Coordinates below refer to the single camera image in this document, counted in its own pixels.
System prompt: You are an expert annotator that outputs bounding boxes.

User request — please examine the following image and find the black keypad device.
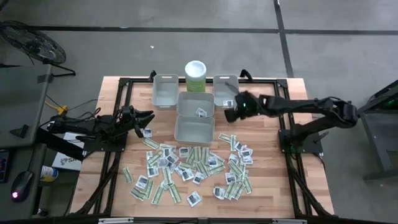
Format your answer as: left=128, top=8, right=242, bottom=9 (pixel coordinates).
left=0, top=150, right=10, bottom=184

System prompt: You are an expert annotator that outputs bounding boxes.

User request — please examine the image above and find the black diagonal bar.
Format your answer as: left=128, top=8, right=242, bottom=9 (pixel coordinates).
left=35, top=127, right=85, bottom=162

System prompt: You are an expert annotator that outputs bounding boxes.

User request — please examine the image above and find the black floor fan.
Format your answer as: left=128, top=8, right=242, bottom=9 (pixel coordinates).
left=0, top=20, right=77, bottom=77

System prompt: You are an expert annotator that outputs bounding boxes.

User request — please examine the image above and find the dark grey metal cart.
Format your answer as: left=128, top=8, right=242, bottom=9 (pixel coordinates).
left=357, top=79, right=398, bottom=181

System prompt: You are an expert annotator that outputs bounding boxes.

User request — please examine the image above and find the grey side table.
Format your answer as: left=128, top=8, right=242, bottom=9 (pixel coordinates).
left=0, top=63, right=53, bottom=147

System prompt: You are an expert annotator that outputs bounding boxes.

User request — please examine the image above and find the black wedge-shaped object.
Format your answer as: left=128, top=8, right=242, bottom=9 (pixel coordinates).
left=9, top=124, right=29, bottom=139

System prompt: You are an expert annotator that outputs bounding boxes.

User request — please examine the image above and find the grey plastic bin with slots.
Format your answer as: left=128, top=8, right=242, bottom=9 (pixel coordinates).
left=151, top=73, right=180, bottom=110
left=213, top=74, right=241, bottom=111

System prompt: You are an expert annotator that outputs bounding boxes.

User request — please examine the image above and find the silver mounting bracket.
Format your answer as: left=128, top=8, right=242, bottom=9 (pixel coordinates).
left=272, top=218, right=308, bottom=224
left=98, top=217, right=134, bottom=224

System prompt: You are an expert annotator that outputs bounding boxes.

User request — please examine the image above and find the green wipes canister white lid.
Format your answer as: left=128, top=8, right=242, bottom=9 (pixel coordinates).
left=184, top=60, right=208, bottom=93

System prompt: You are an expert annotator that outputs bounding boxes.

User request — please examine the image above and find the grey desk top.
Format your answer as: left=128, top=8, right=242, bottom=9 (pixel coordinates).
left=0, top=146, right=47, bottom=220

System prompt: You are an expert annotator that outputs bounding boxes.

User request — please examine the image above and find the wide grey plastic bin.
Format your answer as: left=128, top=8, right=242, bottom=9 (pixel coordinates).
left=174, top=114, right=216, bottom=144
left=176, top=91, right=215, bottom=118

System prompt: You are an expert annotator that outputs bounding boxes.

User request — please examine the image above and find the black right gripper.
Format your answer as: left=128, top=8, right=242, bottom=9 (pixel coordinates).
left=224, top=81, right=261, bottom=121

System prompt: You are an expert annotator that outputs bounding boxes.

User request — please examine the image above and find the black computer mouse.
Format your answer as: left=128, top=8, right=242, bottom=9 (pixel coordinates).
left=10, top=170, right=34, bottom=203

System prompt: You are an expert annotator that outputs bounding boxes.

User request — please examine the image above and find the white and yellow can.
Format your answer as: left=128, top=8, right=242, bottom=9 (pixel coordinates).
left=40, top=166, right=59, bottom=182

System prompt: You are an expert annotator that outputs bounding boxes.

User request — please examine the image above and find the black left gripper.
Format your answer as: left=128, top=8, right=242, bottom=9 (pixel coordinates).
left=119, top=105, right=155, bottom=129

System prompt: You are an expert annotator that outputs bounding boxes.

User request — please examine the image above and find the white printed cardboard box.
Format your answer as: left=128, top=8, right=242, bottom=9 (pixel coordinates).
left=51, top=132, right=86, bottom=171

